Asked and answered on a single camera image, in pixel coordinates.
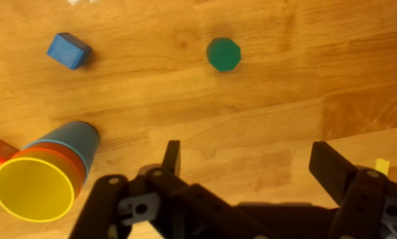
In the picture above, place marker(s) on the blue plastic cup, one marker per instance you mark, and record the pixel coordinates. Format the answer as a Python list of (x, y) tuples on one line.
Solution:
[(80, 137)]

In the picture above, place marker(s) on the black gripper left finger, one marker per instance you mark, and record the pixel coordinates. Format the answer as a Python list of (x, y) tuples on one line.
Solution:
[(172, 154)]

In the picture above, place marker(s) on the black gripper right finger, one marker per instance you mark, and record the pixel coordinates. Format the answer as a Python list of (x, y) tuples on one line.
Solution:
[(331, 164)]

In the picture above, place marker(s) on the yellow plastic cup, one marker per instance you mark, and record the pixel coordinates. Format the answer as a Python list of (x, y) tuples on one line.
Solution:
[(33, 190)]

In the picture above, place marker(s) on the green wooden cylinder block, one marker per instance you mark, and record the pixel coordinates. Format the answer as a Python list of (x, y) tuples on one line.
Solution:
[(224, 54)]

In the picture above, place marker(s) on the yellow tape strip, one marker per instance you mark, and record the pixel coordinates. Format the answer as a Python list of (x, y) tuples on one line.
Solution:
[(383, 168)]

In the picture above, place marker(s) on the orange plastic cup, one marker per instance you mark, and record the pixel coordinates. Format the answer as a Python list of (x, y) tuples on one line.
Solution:
[(74, 166)]

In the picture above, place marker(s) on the blue wooden block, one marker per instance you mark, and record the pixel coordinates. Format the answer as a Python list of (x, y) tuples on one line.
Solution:
[(67, 51)]

